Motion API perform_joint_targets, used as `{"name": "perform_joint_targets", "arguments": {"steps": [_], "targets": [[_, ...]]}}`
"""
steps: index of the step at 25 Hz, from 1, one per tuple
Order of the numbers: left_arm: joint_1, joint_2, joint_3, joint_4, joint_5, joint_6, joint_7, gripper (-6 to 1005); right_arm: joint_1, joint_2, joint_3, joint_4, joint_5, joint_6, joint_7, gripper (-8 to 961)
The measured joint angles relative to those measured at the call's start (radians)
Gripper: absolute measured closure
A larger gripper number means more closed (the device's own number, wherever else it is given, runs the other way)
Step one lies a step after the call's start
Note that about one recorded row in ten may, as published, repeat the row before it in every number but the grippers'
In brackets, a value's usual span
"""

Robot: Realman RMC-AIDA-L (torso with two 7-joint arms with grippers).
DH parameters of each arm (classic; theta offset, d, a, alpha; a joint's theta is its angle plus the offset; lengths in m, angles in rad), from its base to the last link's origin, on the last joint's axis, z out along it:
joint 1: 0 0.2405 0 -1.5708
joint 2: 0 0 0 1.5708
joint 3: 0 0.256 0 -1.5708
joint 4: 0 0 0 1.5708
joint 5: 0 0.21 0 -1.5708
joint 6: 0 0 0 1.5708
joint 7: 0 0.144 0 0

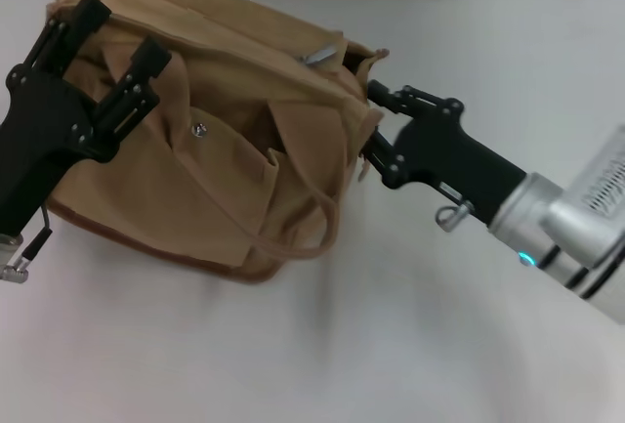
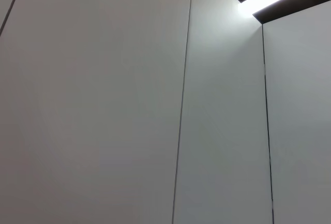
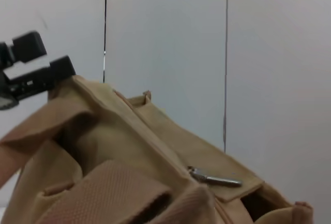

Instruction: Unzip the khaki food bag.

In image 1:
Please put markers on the khaki canvas food bag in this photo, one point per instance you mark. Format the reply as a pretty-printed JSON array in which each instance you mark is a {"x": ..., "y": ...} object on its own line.
[{"x": 220, "y": 198}]

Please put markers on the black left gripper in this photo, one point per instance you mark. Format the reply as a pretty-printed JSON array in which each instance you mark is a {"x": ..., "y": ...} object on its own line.
[{"x": 39, "y": 130}]

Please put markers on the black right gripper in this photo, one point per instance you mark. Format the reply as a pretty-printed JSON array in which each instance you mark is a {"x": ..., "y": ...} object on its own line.
[{"x": 449, "y": 154}]

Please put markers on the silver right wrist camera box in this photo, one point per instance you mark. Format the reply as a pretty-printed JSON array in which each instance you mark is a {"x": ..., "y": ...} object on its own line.
[{"x": 591, "y": 208}]

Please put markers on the silver zipper pull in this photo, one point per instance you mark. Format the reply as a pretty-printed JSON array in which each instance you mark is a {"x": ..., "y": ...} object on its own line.
[{"x": 320, "y": 55}]

